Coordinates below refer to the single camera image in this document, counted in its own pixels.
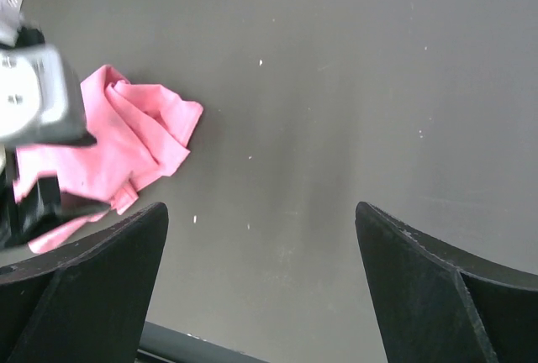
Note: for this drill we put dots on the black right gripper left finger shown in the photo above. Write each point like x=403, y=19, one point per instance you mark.
x=85, y=301

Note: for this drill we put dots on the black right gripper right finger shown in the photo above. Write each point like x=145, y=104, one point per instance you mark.
x=436, y=303

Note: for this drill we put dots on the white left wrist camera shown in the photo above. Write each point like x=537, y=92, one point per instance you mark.
x=41, y=96

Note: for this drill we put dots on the pink t shirt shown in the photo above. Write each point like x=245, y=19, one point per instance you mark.
x=142, y=133

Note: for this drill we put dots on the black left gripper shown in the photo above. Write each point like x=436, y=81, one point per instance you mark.
x=43, y=209

